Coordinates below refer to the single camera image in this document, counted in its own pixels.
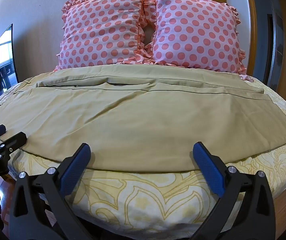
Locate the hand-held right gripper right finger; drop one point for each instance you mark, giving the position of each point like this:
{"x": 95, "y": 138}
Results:
{"x": 206, "y": 163}

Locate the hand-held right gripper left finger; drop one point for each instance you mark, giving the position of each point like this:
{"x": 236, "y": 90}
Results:
{"x": 75, "y": 166}

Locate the yellow patterned bed sheet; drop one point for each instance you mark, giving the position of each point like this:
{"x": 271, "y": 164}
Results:
{"x": 163, "y": 200}

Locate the pink polka dot pillow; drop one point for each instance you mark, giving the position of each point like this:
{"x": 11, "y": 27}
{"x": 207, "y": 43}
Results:
{"x": 195, "y": 27}
{"x": 102, "y": 30}

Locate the wooden door frame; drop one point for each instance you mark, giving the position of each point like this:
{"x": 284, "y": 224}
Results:
{"x": 263, "y": 30}

